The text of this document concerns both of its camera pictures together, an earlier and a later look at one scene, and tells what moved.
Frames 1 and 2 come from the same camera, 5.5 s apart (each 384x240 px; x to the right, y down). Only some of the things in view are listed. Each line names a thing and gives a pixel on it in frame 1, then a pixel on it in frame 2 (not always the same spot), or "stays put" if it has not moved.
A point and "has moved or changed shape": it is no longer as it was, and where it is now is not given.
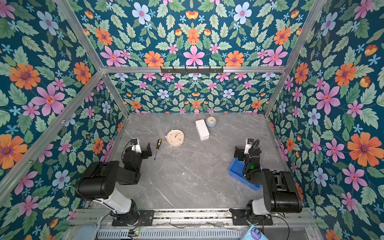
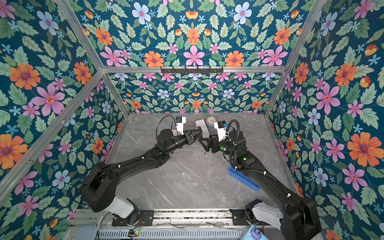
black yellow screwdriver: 159,143 has moved or changed shape
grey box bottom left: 86,232 stays put
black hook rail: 185,70 stays put
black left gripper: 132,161 → 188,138
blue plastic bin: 236,171 stays put
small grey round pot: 211,121 stays put
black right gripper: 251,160 → 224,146
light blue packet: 254,232 stays put
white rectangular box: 202,129 stays put
